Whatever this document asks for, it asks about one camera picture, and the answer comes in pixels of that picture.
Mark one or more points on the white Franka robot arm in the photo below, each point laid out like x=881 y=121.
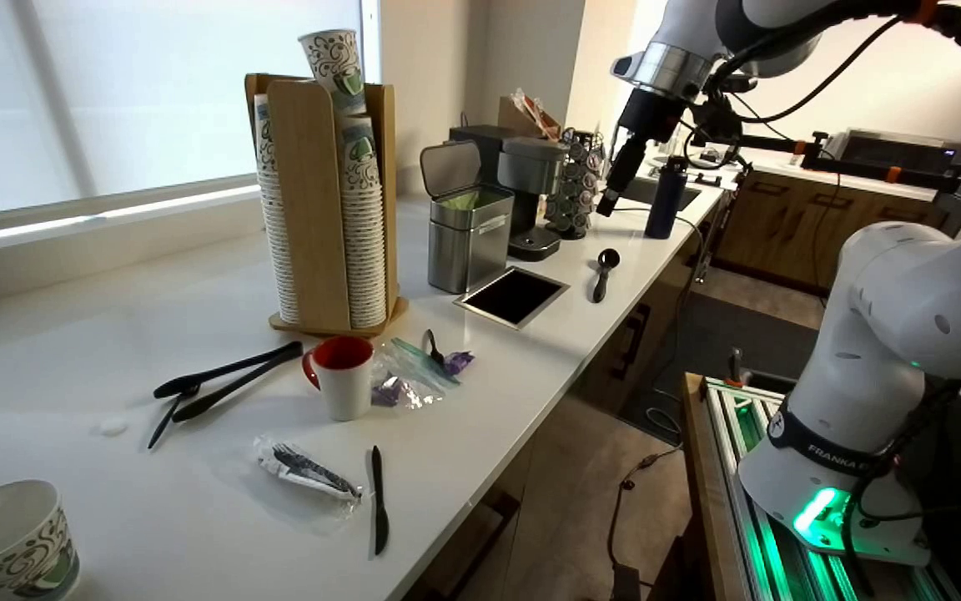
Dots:
x=893 y=320

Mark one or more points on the patterned paper cup stack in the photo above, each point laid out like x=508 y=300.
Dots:
x=278 y=221
x=366 y=221

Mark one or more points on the clear plastic zip bag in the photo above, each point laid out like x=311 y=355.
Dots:
x=416 y=386

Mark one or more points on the wide patterned paper cup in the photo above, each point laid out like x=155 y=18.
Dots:
x=13 y=545

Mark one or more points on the black coffee scoop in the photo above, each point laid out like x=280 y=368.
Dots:
x=600 y=269

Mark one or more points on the purple packet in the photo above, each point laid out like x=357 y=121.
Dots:
x=459 y=362
x=388 y=388

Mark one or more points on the plastic wrapped cutlery packet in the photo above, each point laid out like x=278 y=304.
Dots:
x=300 y=470

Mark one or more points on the black plastic fork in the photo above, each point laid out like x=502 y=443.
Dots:
x=164 y=422

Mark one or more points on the black square counter inset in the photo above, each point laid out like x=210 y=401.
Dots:
x=515 y=297

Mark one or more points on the brown wooden cabinet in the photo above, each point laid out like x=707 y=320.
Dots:
x=814 y=235

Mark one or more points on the wooden snack box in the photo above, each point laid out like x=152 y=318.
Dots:
x=526 y=118

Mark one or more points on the white window blind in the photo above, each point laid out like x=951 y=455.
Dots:
x=168 y=88

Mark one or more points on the black equipment with orange clamps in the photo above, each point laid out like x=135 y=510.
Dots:
x=893 y=153

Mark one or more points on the small white scrap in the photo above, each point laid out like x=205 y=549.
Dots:
x=114 y=426

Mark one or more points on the black bottle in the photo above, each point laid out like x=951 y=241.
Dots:
x=664 y=200

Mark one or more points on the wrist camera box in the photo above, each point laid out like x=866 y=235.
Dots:
x=718 y=121

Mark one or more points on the steel bin with black lid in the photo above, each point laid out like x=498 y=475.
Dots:
x=465 y=237

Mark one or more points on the small black plastic spoon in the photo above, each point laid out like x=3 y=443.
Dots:
x=432 y=352

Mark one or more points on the wooden cup holder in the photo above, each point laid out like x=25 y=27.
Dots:
x=321 y=221

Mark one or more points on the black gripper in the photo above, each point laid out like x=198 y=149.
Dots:
x=650 y=121

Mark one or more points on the single patterned paper cup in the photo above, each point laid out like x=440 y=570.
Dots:
x=334 y=68

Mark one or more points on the robot mount frame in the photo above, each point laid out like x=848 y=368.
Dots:
x=725 y=487

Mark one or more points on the white mug red inside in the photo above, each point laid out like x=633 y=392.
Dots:
x=344 y=388

